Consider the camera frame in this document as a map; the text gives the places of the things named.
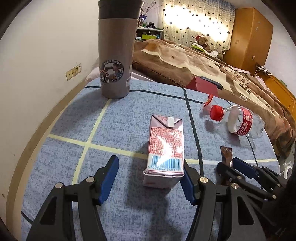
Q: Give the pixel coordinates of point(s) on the clear plastic bottle red cap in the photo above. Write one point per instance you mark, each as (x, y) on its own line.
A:
(240, 122)

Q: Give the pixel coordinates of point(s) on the white charger plug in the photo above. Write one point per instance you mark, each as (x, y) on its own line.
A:
(263, 69)

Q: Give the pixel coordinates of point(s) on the brown patterned blanket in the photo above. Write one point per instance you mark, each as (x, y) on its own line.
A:
(173, 62)

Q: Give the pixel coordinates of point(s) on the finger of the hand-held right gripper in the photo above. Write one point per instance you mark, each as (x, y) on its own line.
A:
(225, 171)
(244, 165)

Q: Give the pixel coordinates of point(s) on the teddy bear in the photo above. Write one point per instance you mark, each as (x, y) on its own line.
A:
(203, 41)

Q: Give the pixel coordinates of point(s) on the blue patterned mat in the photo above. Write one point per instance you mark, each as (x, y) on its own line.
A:
(69, 162)

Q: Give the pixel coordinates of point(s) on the red box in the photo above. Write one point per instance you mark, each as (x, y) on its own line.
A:
(201, 87)

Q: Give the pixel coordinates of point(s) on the heart patterned curtain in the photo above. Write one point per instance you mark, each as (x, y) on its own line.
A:
(192, 20)

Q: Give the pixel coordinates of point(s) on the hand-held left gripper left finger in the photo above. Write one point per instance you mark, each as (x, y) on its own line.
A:
(108, 180)

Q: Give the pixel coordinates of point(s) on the pink milk carton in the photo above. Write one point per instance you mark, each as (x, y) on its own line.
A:
(165, 143)

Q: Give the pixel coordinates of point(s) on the brown snack wrapper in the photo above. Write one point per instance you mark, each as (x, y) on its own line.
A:
(226, 155)

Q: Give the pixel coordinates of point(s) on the wooden wardrobe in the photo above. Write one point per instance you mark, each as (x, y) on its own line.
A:
(249, 39)

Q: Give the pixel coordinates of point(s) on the grey thermos tumbler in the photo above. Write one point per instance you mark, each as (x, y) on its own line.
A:
(115, 46)

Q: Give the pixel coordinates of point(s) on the cluttered white shelf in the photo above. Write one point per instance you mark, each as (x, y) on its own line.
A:
(150, 34)

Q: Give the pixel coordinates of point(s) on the yellowed wall socket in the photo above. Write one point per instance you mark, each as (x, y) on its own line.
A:
(73, 71)

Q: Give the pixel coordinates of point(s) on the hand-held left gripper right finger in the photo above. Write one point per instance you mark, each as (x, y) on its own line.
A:
(188, 185)

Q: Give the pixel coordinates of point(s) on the black remote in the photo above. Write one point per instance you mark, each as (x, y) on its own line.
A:
(212, 83)

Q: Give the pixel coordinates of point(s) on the green box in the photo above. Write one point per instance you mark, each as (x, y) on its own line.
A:
(197, 47)

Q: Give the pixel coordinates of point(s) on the low wooden cabinet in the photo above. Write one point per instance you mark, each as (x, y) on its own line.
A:
(277, 88)

